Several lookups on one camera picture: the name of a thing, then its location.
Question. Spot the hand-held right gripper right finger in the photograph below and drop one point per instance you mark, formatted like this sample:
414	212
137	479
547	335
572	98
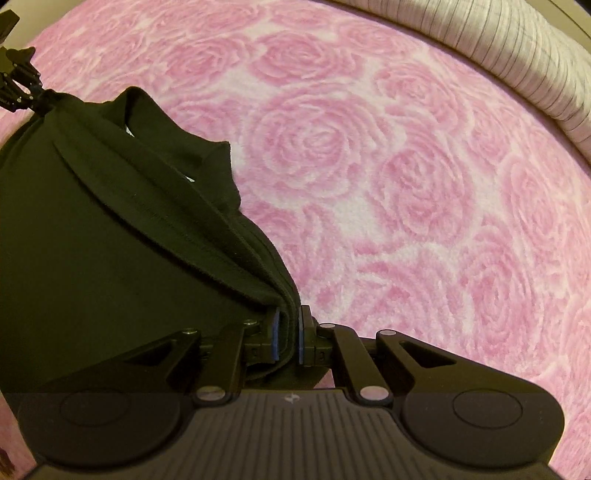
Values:
302	337

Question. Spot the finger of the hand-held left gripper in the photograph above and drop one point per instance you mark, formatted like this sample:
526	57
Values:
25	69
16	99

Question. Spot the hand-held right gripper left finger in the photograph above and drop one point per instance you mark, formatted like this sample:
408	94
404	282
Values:
276	337

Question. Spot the black sweater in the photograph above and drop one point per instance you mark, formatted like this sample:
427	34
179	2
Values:
115	258

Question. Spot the pink rose-print blanket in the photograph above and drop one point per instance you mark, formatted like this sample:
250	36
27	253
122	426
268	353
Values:
392	184

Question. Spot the white striped quilt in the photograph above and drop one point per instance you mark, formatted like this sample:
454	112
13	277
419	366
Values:
517	50

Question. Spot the brown square wall socket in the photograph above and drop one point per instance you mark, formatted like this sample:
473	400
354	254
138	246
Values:
8	25

